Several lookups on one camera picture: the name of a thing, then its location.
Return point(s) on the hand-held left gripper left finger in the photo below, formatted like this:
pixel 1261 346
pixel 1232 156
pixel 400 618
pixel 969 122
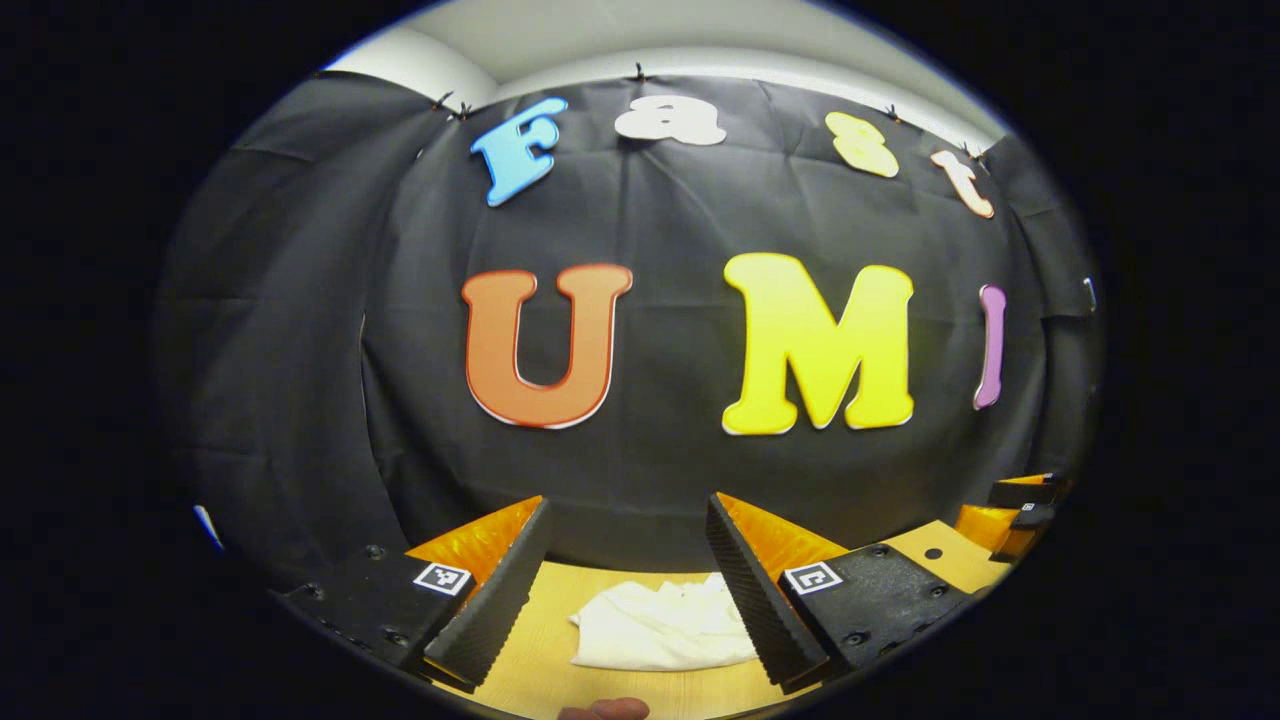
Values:
pixel 500 610

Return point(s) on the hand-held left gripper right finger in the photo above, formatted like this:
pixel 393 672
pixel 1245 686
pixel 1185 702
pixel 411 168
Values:
pixel 760 610

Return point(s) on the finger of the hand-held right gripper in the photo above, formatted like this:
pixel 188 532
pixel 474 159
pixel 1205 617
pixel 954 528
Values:
pixel 1025 493
pixel 1032 516

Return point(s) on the cream sweater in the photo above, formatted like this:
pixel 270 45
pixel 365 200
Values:
pixel 660 625

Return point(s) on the black backdrop cloth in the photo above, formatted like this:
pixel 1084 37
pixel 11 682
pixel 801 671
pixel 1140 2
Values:
pixel 660 300

